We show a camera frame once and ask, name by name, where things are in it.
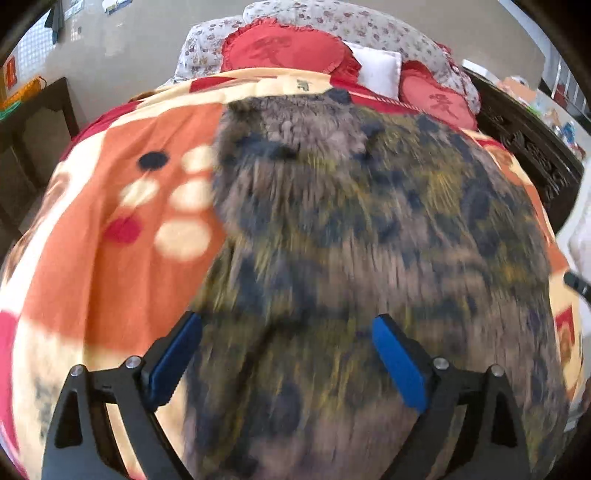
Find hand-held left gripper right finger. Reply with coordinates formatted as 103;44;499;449
372;314;532;480

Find brown floral garment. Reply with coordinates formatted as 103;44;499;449
182;88;571;480

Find small red heart pillow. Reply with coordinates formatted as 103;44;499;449
398;60;478;130

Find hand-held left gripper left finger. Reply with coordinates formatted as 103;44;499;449
41;311;205;480

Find floral pillow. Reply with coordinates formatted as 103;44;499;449
173;16;245;86

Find large red heart pillow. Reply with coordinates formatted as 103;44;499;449
221;21;363;86

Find dark wooden cabinet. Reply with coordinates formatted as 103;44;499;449
0;76;81;250

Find dark hanging cloth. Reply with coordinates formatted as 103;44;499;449
45;2;63;42

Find colourful clutter pile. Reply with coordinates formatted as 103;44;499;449
499;76;591;153

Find white pillow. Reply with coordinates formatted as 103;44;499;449
344;41;402;100

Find dark carved bed frame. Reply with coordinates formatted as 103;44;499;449
462;67;585;232

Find orange printed fleece blanket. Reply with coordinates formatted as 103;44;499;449
0;65;591;480

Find orange plastic basket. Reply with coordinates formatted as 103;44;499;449
0;76;47;116

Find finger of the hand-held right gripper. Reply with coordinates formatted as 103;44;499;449
563;270;591;303

